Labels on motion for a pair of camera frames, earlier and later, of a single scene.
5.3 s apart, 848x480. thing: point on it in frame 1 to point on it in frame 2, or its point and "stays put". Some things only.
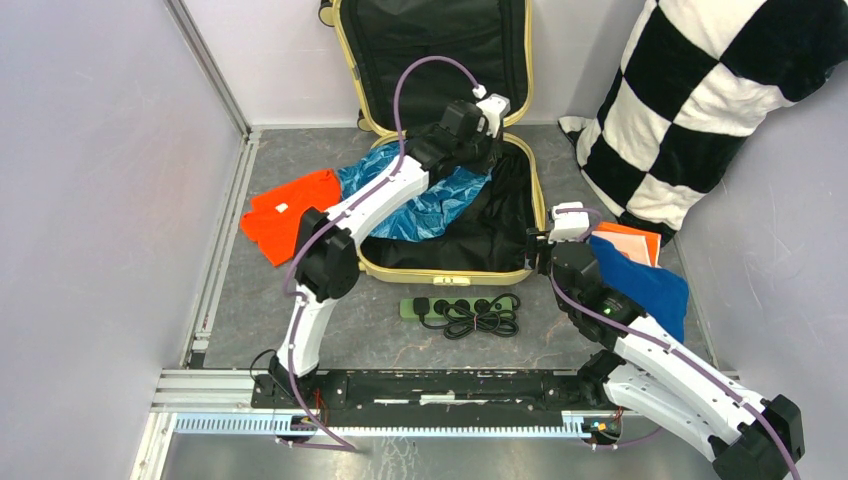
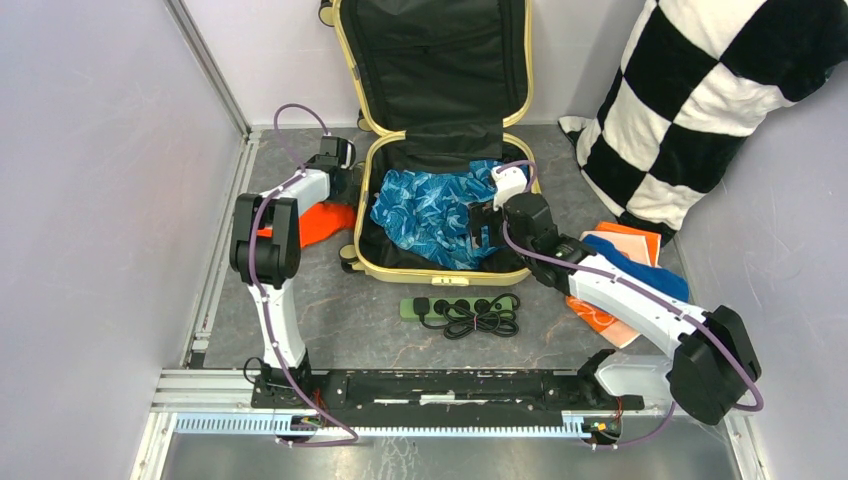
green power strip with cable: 462,316 stays put
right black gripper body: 538,242 to 483,214
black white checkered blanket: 697,79 stays put
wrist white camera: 568,226 to 508,183
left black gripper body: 480,152 to 351,182
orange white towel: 631,242 stays put
